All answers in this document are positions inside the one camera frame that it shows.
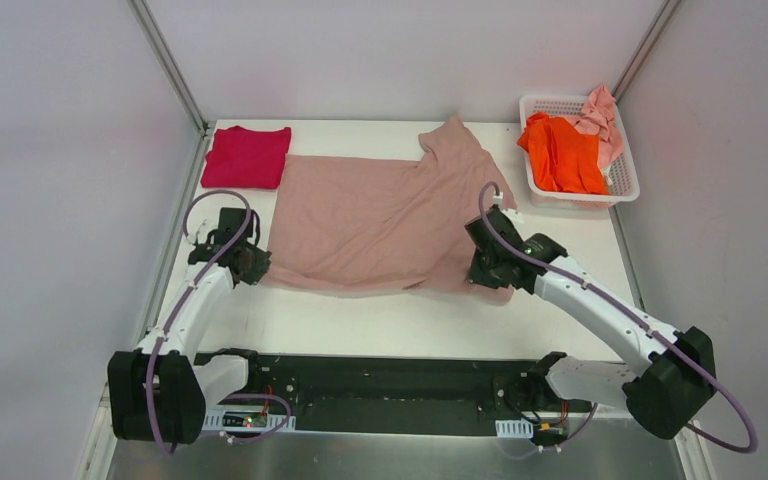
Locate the dusty pink graphic t-shirt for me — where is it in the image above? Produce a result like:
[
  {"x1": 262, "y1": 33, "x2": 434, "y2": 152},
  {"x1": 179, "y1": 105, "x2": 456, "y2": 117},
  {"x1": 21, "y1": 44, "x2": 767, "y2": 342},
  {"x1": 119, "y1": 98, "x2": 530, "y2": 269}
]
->
[{"x1": 264, "y1": 117, "x2": 516, "y2": 304}]

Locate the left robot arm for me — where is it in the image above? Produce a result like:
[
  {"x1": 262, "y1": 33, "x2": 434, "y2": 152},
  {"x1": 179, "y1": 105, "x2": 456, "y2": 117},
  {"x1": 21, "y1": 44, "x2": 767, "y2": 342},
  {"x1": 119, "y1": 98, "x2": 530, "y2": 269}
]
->
[{"x1": 107, "y1": 207, "x2": 271, "y2": 445}]

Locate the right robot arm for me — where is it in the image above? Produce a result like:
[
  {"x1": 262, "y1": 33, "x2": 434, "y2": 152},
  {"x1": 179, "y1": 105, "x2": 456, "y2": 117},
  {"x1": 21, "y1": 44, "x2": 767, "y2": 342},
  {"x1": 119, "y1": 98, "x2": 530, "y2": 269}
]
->
[{"x1": 465, "y1": 206, "x2": 716, "y2": 439}]

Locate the folded red t-shirt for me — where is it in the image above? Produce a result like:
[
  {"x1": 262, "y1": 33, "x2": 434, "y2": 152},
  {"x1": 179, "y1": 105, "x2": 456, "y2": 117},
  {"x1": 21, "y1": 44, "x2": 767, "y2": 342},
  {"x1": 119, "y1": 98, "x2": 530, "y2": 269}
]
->
[{"x1": 200, "y1": 126, "x2": 292, "y2": 190}]

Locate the orange t-shirt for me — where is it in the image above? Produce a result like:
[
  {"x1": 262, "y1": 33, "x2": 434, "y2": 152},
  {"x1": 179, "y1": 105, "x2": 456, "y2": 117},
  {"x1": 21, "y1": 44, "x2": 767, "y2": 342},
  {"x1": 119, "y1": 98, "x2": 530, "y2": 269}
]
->
[{"x1": 517, "y1": 112, "x2": 609, "y2": 195}]

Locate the white plastic laundry basket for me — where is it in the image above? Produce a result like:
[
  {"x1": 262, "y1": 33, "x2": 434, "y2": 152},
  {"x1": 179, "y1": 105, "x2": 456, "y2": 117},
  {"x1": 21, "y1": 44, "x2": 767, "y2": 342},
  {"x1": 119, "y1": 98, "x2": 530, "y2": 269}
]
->
[{"x1": 517, "y1": 87, "x2": 640, "y2": 210}]

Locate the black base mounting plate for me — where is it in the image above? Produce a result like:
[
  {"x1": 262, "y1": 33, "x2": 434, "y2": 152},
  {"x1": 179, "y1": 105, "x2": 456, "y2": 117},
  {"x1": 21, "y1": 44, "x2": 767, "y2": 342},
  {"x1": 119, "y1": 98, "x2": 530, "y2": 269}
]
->
[{"x1": 226, "y1": 353, "x2": 590, "y2": 436}]

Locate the light pink crumpled t-shirt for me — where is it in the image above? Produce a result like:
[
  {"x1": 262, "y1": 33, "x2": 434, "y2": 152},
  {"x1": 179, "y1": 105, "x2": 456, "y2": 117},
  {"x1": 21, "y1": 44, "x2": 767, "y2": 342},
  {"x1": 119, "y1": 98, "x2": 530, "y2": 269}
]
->
[{"x1": 573, "y1": 85, "x2": 625, "y2": 176}]

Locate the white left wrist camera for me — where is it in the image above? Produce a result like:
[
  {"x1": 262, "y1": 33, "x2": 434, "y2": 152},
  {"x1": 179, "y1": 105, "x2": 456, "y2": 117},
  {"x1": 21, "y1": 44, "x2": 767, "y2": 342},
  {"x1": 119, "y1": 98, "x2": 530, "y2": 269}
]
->
[{"x1": 188, "y1": 220, "x2": 216, "y2": 245}]

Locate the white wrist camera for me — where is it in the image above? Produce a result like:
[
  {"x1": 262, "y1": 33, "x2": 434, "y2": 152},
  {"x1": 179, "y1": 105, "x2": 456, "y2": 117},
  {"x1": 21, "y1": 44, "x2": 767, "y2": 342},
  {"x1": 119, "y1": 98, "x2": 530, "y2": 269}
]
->
[
  {"x1": 492, "y1": 192, "x2": 525, "y2": 225},
  {"x1": 188, "y1": 220, "x2": 216, "y2": 245}
]

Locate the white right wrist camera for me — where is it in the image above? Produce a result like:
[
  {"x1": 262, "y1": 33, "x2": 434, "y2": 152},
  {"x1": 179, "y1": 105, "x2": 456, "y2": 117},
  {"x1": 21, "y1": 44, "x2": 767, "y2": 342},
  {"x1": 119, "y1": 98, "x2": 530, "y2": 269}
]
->
[{"x1": 492, "y1": 192, "x2": 525, "y2": 225}]

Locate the left white cable duct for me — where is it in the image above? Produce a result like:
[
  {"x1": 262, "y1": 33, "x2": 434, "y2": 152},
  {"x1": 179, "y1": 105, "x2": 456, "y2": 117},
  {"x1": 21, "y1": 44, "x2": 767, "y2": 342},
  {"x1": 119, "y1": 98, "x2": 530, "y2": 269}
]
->
[{"x1": 202, "y1": 408, "x2": 296, "y2": 434}]

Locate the white cable duct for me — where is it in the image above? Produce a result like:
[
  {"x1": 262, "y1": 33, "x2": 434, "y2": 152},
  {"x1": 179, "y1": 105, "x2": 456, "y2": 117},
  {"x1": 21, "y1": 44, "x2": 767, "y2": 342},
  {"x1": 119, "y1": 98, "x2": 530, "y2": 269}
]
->
[
  {"x1": 495, "y1": 419, "x2": 534, "y2": 440},
  {"x1": 202, "y1": 408, "x2": 296, "y2": 434}
]

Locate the aluminium frame rail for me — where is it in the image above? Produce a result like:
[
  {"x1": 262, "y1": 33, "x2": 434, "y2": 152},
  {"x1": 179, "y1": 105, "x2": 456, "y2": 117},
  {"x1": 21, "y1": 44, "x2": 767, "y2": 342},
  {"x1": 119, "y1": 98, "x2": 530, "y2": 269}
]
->
[{"x1": 99, "y1": 362, "x2": 698, "y2": 421}]

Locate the right white cable duct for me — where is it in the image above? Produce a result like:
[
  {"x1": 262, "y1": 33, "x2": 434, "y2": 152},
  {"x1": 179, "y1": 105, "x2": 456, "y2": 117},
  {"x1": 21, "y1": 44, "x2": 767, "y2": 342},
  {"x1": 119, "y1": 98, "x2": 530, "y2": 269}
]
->
[{"x1": 495, "y1": 419, "x2": 534, "y2": 440}]

